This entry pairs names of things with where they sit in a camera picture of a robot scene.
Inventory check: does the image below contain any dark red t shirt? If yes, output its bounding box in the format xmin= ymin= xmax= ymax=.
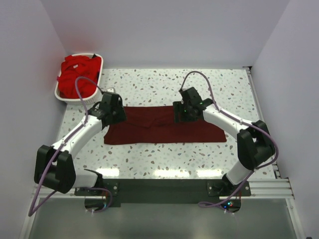
xmin=104 ymin=106 xmax=226 ymax=145

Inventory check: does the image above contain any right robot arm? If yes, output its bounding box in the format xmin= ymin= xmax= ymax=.
xmin=173 ymin=87 xmax=278 ymax=190

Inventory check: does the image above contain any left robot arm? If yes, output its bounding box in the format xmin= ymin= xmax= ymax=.
xmin=34 ymin=92 xmax=127 ymax=194

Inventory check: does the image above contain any bright red t shirt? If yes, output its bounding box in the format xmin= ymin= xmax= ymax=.
xmin=57 ymin=55 xmax=103 ymax=99

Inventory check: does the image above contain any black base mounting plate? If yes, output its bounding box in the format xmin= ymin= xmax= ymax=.
xmin=74 ymin=179 xmax=236 ymax=209

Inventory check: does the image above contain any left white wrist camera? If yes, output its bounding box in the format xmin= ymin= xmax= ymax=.
xmin=104 ymin=87 xmax=116 ymax=93

